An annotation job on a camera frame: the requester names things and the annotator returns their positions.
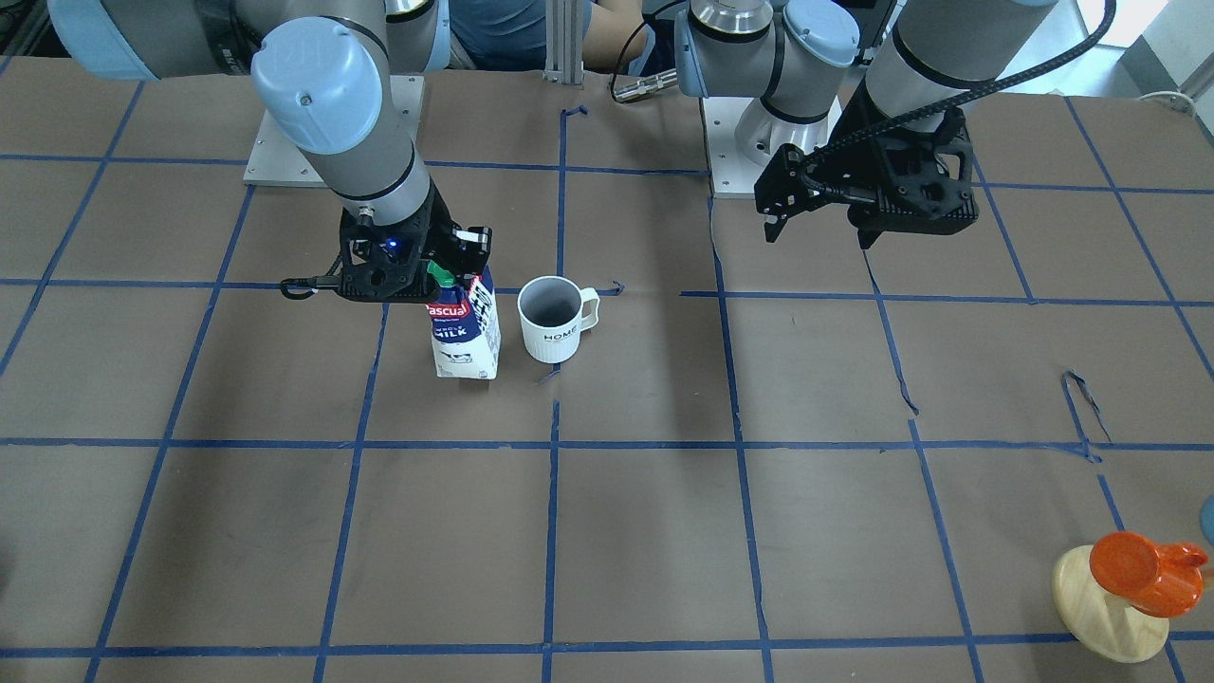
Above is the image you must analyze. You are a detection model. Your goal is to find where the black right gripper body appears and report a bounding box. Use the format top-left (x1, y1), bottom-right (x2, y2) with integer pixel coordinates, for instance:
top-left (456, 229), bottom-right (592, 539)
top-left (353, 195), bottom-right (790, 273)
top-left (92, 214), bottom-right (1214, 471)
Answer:
top-left (365, 183), bottom-right (458, 277)

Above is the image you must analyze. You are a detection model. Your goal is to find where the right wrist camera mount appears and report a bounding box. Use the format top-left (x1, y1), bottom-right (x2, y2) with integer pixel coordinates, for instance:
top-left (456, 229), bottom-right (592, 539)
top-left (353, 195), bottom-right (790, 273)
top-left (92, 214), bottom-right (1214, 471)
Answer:
top-left (279, 211), bottom-right (441, 304)

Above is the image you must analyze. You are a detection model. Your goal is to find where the seated person blue shirt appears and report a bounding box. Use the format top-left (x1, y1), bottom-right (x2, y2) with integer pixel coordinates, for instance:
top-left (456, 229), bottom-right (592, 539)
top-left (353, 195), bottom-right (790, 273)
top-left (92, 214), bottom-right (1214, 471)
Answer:
top-left (450, 1), bottom-right (665, 75)

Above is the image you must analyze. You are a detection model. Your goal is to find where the blue white milk carton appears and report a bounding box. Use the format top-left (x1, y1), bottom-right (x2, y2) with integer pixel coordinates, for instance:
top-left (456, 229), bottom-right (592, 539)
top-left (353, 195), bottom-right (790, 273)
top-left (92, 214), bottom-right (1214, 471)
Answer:
top-left (426, 261), bottom-right (503, 380)

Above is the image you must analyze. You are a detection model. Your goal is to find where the white ceramic mug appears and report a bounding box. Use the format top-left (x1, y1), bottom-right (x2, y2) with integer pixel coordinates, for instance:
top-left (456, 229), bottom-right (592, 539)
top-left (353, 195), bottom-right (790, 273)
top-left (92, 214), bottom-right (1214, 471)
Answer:
top-left (517, 275), bottom-right (601, 364)

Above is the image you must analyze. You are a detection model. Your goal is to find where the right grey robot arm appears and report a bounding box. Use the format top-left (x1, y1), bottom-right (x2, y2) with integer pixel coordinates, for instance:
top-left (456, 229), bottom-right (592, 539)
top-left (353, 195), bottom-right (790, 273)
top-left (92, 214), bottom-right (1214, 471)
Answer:
top-left (49, 1), bottom-right (490, 286)

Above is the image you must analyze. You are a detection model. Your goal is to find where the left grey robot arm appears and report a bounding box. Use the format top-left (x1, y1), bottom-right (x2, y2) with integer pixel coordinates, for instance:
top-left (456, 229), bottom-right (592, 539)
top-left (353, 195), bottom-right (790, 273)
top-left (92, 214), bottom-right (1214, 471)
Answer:
top-left (673, 1), bottom-right (1054, 249)

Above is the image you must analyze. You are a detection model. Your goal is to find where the orange plastic cup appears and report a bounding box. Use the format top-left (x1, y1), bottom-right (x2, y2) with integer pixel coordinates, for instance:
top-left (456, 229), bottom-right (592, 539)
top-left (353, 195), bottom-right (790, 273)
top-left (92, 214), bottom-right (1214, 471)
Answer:
top-left (1089, 531), bottom-right (1210, 617)

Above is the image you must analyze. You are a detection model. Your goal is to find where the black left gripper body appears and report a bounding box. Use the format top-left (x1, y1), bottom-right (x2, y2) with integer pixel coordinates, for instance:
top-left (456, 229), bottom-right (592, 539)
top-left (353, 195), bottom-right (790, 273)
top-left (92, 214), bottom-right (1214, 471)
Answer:
top-left (764, 85), bottom-right (948, 214)

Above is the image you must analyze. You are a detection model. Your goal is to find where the aluminium frame post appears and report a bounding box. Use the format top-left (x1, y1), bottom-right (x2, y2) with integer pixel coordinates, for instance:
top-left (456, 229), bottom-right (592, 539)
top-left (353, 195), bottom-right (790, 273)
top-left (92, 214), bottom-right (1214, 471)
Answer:
top-left (543, 0), bottom-right (589, 89)

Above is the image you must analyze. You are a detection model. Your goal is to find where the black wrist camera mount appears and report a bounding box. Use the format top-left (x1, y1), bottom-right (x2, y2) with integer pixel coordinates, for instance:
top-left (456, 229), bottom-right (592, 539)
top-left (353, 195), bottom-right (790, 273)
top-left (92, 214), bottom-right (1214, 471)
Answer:
top-left (857, 107), bottom-right (980, 237)

